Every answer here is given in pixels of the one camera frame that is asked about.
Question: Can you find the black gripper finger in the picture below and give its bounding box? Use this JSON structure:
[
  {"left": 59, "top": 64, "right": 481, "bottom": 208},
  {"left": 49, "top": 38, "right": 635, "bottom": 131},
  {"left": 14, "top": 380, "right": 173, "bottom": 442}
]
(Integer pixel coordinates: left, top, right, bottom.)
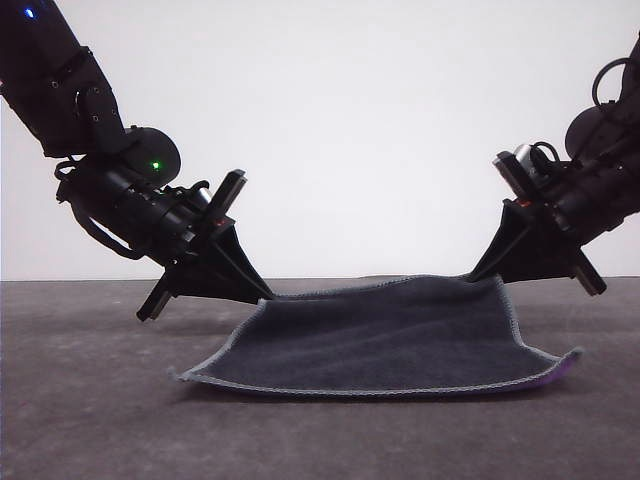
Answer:
[
  {"left": 468, "top": 198, "right": 550, "bottom": 280},
  {"left": 168, "top": 258, "right": 265, "bottom": 305},
  {"left": 201, "top": 223, "right": 276, "bottom": 301},
  {"left": 498, "top": 233, "right": 580, "bottom": 285}
]

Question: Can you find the grey table cloth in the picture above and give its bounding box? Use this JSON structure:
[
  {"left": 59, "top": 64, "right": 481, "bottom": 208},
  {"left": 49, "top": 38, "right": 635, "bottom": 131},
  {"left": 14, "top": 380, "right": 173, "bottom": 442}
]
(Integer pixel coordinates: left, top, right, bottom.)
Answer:
[{"left": 0, "top": 274, "right": 640, "bottom": 480}]

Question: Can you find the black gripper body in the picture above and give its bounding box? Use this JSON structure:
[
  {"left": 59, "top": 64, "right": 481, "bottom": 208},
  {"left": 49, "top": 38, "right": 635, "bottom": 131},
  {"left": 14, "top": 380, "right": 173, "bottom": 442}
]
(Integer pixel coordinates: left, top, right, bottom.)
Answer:
[
  {"left": 491, "top": 152, "right": 635, "bottom": 298},
  {"left": 107, "top": 168, "right": 249, "bottom": 323}
]

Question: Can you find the purple towel with grey hem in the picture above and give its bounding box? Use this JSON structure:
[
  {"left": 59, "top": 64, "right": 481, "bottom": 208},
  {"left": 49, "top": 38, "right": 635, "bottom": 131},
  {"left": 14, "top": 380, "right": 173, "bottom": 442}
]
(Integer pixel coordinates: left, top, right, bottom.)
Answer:
[{"left": 166, "top": 273, "right": 584, "bottom": 401}]

